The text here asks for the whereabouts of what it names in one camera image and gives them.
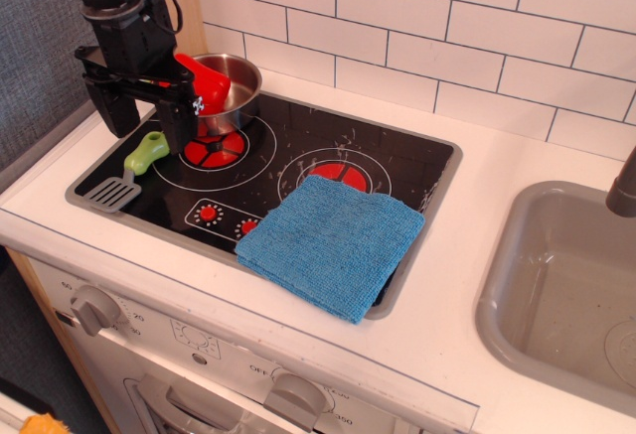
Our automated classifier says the grey right oven knob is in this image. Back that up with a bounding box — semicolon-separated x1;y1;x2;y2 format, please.
263;373;327;432

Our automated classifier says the grey spatula green handle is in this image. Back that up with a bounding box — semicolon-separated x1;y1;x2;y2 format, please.
83;131;170;214

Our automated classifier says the folded blue cloth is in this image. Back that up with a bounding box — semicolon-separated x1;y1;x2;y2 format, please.
236;176;425;324

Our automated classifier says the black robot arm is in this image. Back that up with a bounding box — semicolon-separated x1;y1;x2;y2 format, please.
75;0;200;154

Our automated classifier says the small steel saucepan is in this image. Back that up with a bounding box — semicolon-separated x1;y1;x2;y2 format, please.
194;54;261;136

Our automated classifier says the grey oven knob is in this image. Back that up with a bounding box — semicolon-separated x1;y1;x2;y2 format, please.
71;285;121;337
263;373;327;432

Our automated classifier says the grey faucet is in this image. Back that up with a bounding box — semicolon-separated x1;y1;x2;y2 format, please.
605;148;636;217

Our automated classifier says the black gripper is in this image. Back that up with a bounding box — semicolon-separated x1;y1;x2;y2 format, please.
75;11;200;155

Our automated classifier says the grey oven door handle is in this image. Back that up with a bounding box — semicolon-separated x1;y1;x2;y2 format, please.
137;374;243;433

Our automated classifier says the grey left oven knob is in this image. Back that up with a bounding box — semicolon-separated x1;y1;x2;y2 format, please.
71;285;121;337

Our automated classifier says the grey plastic sink basin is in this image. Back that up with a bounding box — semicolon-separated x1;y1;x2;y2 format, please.
476;181;635;416

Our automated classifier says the black toy stovetop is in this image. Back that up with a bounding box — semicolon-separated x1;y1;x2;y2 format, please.
67;95;461;319

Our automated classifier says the orange and black object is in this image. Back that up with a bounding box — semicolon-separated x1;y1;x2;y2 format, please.
19;413;71;434

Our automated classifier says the red toy bell pepper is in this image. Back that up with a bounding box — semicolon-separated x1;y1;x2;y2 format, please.
175;53;231;116

